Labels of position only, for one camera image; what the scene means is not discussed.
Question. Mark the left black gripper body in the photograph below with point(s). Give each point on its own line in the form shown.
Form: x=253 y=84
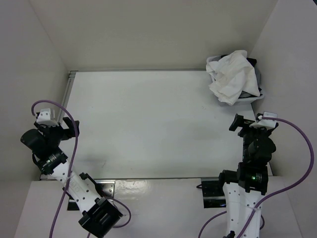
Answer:
x=53 y=134

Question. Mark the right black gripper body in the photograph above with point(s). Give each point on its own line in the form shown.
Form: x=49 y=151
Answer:
x=249 y=133

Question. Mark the white pleated skirt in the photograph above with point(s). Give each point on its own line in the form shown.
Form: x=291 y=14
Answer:
x=233 y=77

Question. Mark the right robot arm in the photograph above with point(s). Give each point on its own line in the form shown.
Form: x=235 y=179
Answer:
x=246 y=186

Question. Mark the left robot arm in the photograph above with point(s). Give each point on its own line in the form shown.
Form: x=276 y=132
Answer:
x=98 y=214

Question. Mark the black skirt in basket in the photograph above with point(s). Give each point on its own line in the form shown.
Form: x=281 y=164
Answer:
x=252 y=61

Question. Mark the white plastic basket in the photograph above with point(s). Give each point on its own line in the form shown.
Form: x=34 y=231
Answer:
x=241 y=101

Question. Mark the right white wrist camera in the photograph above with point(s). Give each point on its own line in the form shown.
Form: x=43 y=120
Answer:
x=266 y=120

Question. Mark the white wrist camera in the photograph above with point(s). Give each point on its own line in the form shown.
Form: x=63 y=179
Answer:
x=266 y=120
x=47 y=117

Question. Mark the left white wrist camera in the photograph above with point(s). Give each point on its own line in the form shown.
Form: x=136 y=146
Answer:
x=47 y=117

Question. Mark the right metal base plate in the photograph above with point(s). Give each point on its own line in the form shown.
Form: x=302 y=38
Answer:
x=213 y=196

